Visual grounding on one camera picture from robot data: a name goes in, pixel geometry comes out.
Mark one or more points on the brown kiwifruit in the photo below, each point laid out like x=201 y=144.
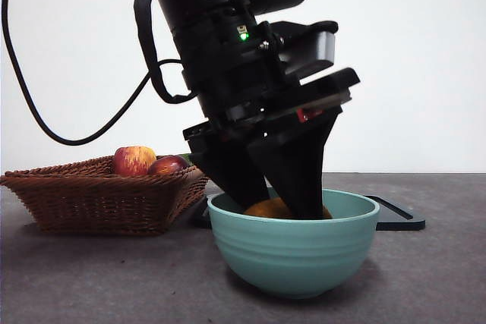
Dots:
x=266 y=210

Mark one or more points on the teal ceramic bowl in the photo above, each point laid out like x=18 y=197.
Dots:
x=296 y=252

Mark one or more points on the brown wicker basket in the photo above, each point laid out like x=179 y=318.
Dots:
x=95 y=202

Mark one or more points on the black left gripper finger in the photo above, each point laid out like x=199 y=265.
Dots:
x=300 y=164
x=235 y=172

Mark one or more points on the dark red apple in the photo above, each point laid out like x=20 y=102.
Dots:
x=167 y=166

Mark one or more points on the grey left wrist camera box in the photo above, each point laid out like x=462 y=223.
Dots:
x=322 y=47

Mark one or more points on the red yellow apple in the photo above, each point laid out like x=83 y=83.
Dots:
x=133 y=159

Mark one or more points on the black rectangular tray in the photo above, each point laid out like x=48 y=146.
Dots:
x=398 y=221

